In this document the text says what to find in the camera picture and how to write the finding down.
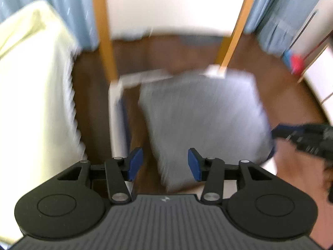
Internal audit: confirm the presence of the wooden stand with white base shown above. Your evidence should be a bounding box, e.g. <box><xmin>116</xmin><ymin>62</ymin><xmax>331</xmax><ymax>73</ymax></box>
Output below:
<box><xmin>91</xmin><ymin>0</ymin><xmax>261</xmax><ymax>160</ymax></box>

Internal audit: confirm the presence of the red cleaning tool head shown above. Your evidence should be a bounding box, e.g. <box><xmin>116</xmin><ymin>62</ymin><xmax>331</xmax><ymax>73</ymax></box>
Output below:
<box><xmin>290</xmin><ymin>54</ymin><xmax>305</xmax><ymax>75</ymax></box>

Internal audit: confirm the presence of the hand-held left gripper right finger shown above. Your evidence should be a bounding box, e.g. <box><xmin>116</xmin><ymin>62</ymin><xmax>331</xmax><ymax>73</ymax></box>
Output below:
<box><xmin>188</xmin><ymin>147</ymin><xmax>272</xmax><ymax>205</ymax></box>

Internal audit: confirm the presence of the blue curtain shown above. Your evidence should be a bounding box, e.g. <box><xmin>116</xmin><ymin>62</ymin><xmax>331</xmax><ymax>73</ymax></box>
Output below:
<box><xmin>0</xmin><ymin>0</ymin><xmax>100</xmax><ymax>52</ymax></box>
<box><xmin>243</xmin><ymin>0</ymin><xmax>327</xmax><ymax>59</ymax></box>

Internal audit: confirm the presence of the white shelf unit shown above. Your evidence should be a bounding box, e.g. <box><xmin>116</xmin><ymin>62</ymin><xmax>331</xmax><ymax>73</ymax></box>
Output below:
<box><xmin>296</xmin><ymin>0</ymin><xmax>333</xmax><ymax>111</ymax></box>

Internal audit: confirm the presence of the blue cleaning tool head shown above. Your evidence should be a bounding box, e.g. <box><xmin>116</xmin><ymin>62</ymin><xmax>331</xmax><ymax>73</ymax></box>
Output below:
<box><xmin>283</xmin><ymin>49</ymin><xmax>293</xmax><ymax>67</ymax></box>

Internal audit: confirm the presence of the green covered sofa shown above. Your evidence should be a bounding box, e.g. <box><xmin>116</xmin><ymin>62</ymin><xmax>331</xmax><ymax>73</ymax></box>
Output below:
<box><xmin>0</xmin><ymin>0</ymin><xmax>87</xmax><ymax>243</ymax></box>

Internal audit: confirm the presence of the person's right hand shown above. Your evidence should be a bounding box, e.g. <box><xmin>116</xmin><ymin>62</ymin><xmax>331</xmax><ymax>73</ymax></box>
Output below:
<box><xmin>323</xmin><ymin>160</ymin><xmax>333</xmax><ymax>204</ymax></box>

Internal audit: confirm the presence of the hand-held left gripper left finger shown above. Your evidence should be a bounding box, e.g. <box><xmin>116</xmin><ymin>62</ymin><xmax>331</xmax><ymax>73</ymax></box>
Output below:
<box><xmin>56</xmin><ymin>147</ymin><xmax>144</xmax><ymax>205</ymax></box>

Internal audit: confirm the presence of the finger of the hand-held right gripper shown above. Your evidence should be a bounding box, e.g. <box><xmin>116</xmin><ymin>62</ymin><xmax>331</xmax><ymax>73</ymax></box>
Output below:
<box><xmin>271</xmin><ymin>124</ymin><xmax>307</xmax><ymax>141</ymax></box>

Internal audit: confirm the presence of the grey garment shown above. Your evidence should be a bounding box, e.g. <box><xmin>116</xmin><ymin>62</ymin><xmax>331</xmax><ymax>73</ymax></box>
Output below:
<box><xmin>138</xmin><ymin>70</ymin><xmax>277</xmax><ymax>192</ymax></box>

